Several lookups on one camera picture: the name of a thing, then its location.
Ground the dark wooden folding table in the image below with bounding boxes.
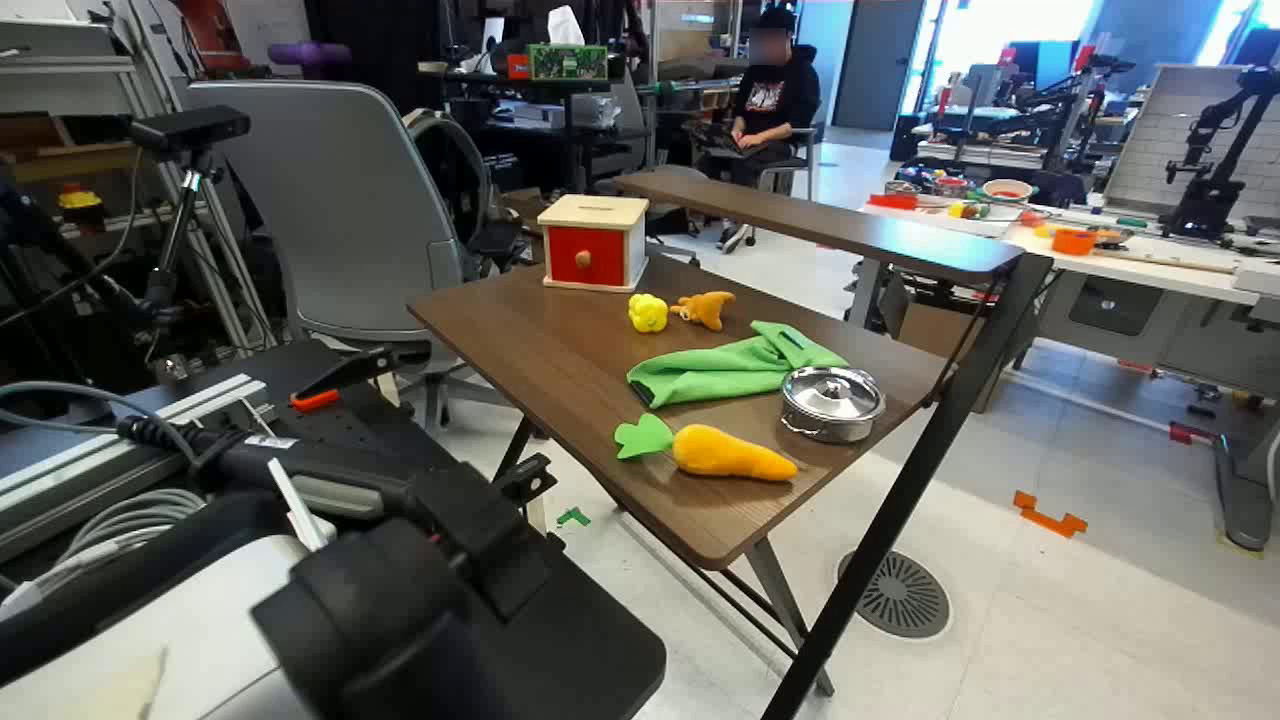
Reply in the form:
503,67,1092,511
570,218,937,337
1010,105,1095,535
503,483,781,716
414,166,1051,720

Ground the black background robot arm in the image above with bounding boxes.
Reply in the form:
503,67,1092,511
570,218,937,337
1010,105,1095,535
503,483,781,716
1161,62,1280,238

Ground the yellow plush toy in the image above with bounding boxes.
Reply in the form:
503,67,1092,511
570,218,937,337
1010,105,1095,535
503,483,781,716
628,291,670,337

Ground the orange floor tape marker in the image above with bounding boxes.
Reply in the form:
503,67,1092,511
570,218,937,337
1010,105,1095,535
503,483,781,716
1013,492,1089,539

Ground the person in black hoodie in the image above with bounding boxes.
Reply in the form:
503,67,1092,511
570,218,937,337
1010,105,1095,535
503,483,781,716
702,2,819,188

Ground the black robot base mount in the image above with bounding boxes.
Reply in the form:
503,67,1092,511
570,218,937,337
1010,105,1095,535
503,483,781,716
0,337,670,720

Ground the orange plush carrot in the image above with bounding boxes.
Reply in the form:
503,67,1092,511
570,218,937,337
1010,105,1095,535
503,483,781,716
611,411,799,483

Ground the silver metal pot lid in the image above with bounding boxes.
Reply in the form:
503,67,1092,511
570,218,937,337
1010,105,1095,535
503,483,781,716
781,366,889,442

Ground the black camera on tripod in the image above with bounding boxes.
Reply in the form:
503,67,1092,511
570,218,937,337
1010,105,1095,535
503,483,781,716
130,105,281,360

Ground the grey office chair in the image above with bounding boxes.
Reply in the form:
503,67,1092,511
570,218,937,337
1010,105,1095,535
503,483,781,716
190,80,463,424

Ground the green cloth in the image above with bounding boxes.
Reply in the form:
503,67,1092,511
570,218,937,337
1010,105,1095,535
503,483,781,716
628,319,845,409

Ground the round floor drain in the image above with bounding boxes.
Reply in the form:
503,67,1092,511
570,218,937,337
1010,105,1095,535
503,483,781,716
855,552,954,640

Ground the wooden box with slot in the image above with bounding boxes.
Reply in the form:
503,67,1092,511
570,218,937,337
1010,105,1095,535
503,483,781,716
535,193,649,291

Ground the white background workbench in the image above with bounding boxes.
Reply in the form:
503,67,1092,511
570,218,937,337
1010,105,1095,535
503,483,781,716
866,193,1280,552

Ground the small orange plush toy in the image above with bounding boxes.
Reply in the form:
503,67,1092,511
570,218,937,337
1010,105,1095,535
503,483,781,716
673,291,734,332

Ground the red drawer with knob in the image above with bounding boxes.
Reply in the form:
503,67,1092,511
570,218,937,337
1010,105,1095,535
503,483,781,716
547,229,628,288

